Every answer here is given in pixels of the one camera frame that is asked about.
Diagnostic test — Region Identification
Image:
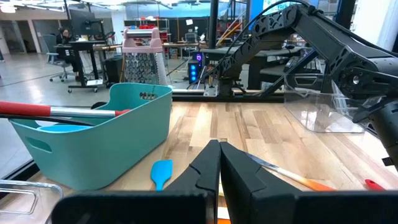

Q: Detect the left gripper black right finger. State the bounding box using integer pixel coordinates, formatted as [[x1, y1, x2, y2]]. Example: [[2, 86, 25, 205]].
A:
[[221, 141, 398, 224]]

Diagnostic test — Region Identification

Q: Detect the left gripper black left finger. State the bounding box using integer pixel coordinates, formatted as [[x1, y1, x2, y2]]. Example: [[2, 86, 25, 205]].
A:
[[51, 139, 222, 224]]

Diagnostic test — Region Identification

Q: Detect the teal small silicone spatula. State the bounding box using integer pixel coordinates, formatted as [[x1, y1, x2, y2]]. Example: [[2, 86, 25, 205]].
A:
[[150, 159, 174, 192]]

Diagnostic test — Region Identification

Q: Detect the blue silicone spoon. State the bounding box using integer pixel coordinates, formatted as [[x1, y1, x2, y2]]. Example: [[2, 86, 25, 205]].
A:
[[36, 124, 93, 133]]

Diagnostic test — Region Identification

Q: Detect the black slotted spoon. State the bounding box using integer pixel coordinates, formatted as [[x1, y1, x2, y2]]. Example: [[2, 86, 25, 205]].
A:
[[0, 114, 95, 127]]

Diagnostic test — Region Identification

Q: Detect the red spoon with metal handle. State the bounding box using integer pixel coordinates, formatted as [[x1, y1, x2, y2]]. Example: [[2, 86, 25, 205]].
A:
[[0, 100, 132, 119]]

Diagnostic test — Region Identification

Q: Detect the teal plastic bin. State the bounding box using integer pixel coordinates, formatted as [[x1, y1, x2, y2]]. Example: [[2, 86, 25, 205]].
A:
[[9, 82, 174, 191]]

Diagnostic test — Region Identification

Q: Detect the clear plastic container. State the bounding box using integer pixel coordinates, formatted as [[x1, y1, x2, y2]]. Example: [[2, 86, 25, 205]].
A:
[[283, 72, 384, 134], [0, 179, 65, 224]]

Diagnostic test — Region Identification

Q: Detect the computer tower with blue lights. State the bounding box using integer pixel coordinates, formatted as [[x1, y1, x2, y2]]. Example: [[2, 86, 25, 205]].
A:
[[187, 51, 205, 85]]

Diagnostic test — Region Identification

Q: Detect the pink metal box grater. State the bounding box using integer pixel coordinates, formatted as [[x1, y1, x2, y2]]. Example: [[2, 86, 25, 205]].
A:
[[121, 27, 169, 86]]

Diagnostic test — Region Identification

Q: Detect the black desk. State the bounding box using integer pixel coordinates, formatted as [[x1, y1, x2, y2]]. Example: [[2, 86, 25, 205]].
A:
[[54, 39, 108, 93]]

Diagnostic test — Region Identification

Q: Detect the person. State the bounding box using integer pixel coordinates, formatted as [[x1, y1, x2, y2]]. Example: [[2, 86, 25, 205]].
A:
[[55, 28, 83, 74]]

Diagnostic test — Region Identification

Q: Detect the grey office chair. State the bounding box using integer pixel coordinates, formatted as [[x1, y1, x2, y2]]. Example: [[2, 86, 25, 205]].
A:
[[42, 34, 68, 83]]

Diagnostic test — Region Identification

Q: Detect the black computer monitor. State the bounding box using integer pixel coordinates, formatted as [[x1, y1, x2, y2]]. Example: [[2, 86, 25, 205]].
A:
[[68, 9, 105, 37]]

